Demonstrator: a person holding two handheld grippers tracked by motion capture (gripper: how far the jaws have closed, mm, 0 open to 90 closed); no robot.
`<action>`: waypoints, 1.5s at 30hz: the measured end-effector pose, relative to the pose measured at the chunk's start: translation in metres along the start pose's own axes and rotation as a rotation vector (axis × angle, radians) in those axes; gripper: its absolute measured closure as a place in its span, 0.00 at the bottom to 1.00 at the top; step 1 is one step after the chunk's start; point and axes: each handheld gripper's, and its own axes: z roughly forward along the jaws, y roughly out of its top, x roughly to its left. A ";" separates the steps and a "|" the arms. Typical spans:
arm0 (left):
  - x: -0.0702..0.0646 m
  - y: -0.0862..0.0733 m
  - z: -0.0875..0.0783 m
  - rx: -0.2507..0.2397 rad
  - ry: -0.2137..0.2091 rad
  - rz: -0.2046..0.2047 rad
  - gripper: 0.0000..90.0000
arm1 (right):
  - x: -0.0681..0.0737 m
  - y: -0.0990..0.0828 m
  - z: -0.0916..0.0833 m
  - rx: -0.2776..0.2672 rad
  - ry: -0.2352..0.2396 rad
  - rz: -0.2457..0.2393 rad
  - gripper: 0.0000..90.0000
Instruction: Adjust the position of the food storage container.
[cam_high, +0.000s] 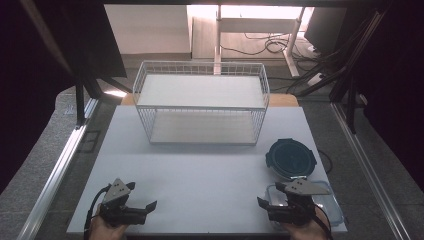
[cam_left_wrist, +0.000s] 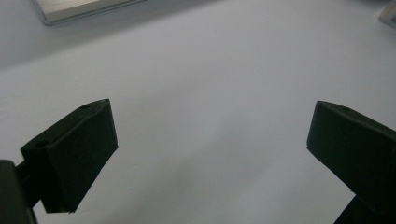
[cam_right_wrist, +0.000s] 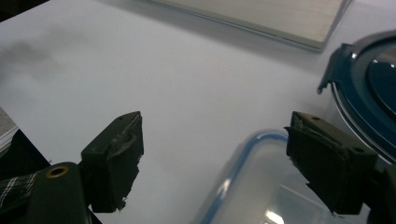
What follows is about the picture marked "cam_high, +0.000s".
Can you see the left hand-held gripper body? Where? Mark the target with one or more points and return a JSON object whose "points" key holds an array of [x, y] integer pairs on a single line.
{"points": [[116, 191]]}

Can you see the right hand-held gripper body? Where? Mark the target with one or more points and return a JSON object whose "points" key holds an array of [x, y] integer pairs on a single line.
{"points": [[301, 188]]}

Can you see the rectangular clear food container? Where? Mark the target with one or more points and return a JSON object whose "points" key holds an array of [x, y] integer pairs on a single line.
{"points": [[329, 206]]}

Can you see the person's left hand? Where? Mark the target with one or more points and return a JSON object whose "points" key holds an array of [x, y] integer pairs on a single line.
{"points": [[105, 230]]}

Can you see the person's right hand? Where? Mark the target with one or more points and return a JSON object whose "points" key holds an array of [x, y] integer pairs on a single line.
{"points": [[308, 231]]}

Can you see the black metal stand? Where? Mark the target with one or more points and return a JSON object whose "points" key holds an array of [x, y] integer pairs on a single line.
{"points": [[80, 103], [350, 100]]}

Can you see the white power strip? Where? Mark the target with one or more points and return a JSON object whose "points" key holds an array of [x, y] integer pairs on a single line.
{"points": [[316, 79]]}

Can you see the black curtain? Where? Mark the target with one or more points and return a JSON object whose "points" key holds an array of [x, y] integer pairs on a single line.
{"points": [[400, 83], [33, 83]]}

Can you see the white cabinet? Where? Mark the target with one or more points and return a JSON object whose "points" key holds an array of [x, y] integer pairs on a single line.
{"points": [[148, 28]]}

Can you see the aluminium rail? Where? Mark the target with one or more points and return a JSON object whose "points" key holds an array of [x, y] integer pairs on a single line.
{"points": [[366, 166], [56, 173]]}

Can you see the white desk frame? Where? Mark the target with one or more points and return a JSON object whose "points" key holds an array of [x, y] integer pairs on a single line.
{"points": [[256, 25]]}

